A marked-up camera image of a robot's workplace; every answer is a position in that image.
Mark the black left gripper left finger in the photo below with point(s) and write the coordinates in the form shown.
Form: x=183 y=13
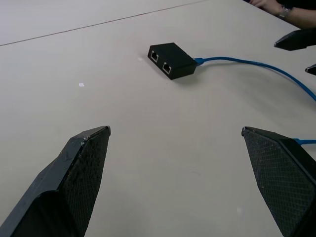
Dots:
x=61 y=187

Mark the black ethernet splitter box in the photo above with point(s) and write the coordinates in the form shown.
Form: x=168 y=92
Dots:
x=177 y=60

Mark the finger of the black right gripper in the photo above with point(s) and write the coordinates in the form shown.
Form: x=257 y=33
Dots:
x=312 y=69
x=300 y=39

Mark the person's bare hand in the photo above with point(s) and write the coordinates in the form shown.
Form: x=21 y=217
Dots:
x=266 y=4

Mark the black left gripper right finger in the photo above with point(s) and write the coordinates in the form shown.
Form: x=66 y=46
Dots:
x=284 y=177

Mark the silver wristwatch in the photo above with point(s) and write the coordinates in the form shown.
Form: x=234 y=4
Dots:
x=285 y=11

